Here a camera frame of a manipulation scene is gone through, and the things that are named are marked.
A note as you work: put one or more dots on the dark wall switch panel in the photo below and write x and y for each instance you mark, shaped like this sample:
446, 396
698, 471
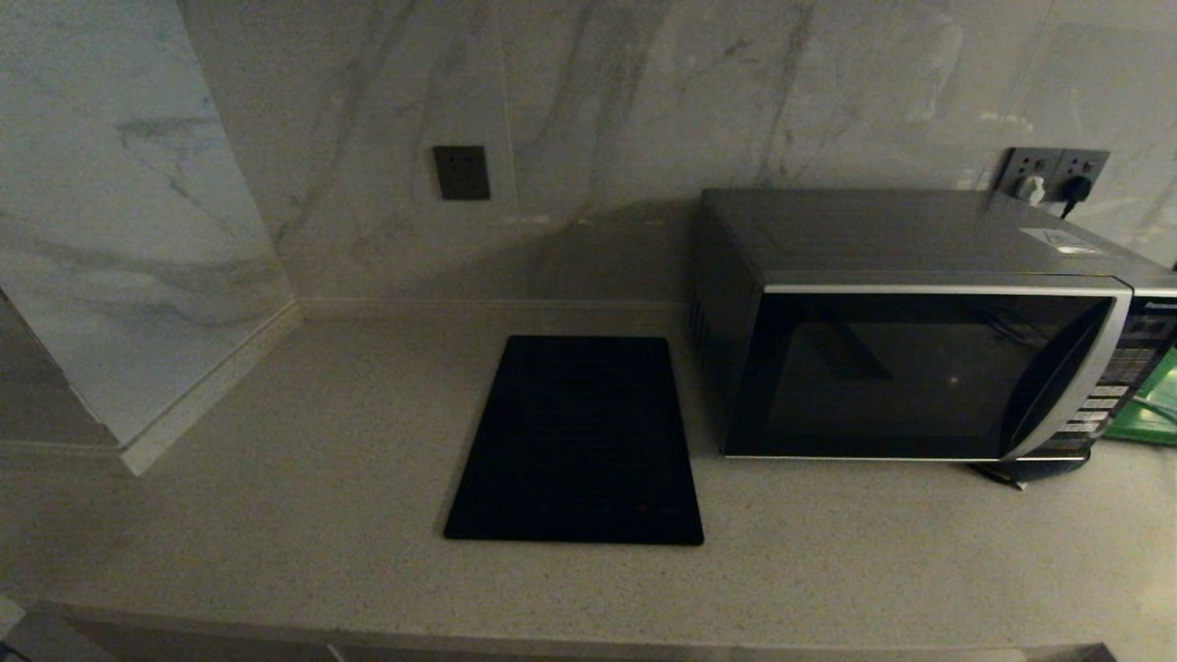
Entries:
462, 172

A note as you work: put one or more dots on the black power plug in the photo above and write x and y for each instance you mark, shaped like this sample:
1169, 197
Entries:
1077, 189

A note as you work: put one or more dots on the silver microwave oven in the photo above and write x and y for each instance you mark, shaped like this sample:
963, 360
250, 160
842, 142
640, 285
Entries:
874, 230

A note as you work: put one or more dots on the microwave oven door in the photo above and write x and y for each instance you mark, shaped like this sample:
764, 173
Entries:
874, 386

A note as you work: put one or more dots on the white power plug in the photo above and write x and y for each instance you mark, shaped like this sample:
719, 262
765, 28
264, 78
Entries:
1034, 189

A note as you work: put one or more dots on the black induction cooktop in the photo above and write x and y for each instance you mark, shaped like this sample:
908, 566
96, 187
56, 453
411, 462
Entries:
579, 441

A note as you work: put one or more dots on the green cutting board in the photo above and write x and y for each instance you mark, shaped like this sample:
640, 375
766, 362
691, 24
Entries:
1149, 414

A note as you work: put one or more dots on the grey wall outlet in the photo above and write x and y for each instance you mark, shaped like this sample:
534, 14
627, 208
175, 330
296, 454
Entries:
1028, 163
1091, 163

